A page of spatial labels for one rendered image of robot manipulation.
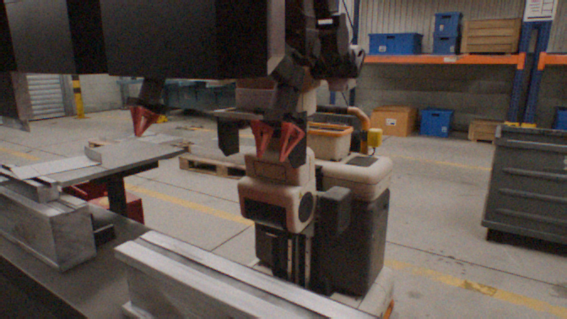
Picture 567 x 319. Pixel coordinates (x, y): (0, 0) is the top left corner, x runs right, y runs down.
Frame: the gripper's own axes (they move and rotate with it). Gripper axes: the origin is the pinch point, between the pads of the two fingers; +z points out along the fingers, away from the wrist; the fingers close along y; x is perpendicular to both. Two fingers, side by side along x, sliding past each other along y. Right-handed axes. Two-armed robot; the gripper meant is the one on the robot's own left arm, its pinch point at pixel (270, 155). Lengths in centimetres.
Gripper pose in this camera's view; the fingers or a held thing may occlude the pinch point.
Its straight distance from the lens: 74.0
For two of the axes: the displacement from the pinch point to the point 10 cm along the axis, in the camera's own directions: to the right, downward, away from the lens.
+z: -2.4, 9.6, -1.3
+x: 4.7, 2.3, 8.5
